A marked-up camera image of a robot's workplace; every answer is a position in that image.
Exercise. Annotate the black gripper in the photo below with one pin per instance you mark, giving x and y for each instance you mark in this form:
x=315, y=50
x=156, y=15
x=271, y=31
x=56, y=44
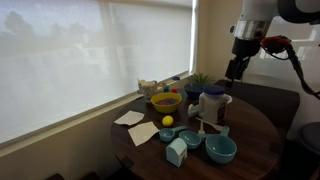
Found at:
x=246, y=46

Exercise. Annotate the blue jar lid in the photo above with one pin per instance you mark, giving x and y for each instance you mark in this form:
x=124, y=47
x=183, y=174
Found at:
x=214, y=89

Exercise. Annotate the clear plastic jar white powder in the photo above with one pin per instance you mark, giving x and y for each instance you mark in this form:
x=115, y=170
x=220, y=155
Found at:
x=213, y=110

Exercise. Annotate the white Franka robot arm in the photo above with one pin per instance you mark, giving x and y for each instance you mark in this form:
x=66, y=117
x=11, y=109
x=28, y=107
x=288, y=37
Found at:
x=260, y=11

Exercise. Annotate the small green plant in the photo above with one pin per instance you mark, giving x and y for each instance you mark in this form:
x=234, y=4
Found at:
x=200, y=78

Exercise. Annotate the dark upholstered chair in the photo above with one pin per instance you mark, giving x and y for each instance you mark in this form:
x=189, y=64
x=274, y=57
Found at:
x=266, y=100

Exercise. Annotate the narrow white roller blind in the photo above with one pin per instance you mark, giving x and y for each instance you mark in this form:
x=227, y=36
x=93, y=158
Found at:
x=283, y=66

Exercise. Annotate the dark blue bowl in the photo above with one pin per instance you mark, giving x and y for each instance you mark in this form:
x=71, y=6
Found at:
x=193, y=90

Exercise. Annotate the small blue cap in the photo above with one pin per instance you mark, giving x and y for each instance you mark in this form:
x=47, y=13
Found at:
x=176, y=78

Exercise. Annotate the small red block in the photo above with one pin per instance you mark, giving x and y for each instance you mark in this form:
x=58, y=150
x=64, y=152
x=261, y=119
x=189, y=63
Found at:
x=174, y=90

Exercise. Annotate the small teal block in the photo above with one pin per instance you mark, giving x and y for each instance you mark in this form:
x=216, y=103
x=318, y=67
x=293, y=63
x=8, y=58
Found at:
x=166, y=89

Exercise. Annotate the yellow bowl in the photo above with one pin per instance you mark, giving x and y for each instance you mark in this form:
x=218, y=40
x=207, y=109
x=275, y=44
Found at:
x=166, y=102

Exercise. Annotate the large teal measuring cup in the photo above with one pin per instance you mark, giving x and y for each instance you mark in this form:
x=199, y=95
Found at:
x=220, y=149

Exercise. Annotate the medium teal measuring cup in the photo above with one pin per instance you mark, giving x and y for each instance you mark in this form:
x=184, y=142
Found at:
x=190, y=139

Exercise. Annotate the yellow lemon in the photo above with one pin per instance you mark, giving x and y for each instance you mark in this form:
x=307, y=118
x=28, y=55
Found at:
x=167, y=120

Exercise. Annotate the patterned paper cup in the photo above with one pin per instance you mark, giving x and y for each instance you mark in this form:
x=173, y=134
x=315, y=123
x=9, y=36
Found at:
x=148, y=89

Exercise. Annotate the small teal measuring cup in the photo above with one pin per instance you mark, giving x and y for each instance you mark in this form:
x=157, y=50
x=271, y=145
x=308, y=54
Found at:
x=166, y=134

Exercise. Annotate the dark round stool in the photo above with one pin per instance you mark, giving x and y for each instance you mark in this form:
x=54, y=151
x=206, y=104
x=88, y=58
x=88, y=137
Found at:
x=311, y=138

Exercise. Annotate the teal and white carton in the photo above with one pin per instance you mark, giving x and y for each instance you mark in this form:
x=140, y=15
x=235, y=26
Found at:
x=176, y=152

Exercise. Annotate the white paper napkin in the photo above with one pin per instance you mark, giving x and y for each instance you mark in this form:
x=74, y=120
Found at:
x=142, y=132
x=130, y=117

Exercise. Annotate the large white roller blind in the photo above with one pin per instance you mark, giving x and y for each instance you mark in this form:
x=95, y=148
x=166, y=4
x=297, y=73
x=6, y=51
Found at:
x=83, y=63

